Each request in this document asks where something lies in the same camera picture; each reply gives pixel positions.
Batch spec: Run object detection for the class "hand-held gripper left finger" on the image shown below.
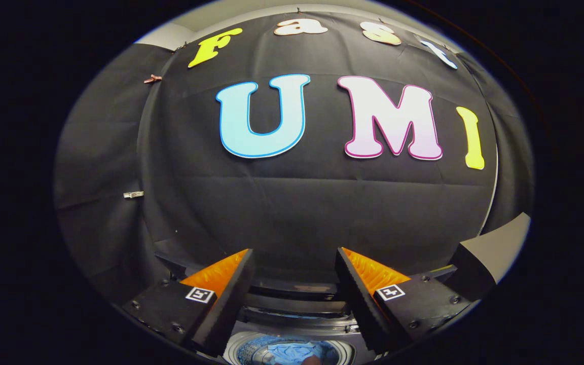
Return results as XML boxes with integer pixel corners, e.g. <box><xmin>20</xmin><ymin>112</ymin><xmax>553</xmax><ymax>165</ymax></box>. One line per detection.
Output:
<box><xmin>122</xmin><ymin>248</ymin><xmax>256</xmax><ymax>357</ymax></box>

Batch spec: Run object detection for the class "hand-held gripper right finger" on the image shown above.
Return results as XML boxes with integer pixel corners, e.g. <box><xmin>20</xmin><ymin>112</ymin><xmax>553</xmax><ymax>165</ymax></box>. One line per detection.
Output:
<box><xmin>335</xmin><ymin>247</ymin><xmax>473</xmax><ymax>354</ymax></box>

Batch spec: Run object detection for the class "dark grey washing machine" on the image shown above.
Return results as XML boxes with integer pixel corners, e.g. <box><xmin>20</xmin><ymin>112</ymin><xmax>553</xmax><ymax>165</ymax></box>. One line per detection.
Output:
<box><xmin>155</xmin><ymin>241</ymin><xmax>457</xmax><ymax>365</ymax></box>

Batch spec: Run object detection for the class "light blue polo shirt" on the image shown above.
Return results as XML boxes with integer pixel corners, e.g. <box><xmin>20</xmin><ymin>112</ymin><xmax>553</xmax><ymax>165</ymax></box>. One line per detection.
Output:
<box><xmin>267</xmin><ymin>342</ymin><xmax>334</xmax><ymax>365</ymax></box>

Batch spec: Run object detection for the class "black backdrop cloth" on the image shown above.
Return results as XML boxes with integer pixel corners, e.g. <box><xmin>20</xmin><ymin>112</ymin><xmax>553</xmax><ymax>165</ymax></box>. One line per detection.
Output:
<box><xmin>53</xmin><ymin>11</ymin><xmax>534</xmax><ymax>305</ymax></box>

